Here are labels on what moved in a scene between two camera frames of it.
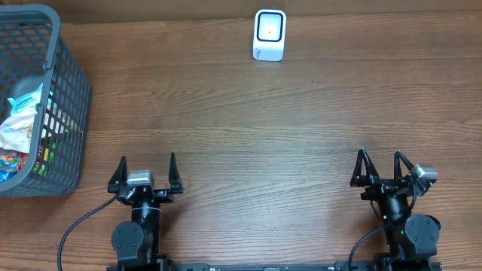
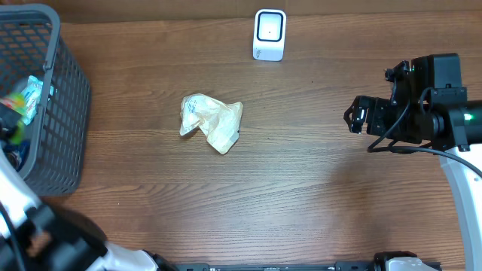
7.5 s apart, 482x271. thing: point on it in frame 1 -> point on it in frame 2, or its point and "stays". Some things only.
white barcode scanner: (269, 35) stays
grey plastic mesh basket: (32, 52) stays
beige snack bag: (16, 132) -> (220, 123)
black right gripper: (370, 176) -> (376, 106)
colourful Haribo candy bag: (11, 162) -> (16, 103)
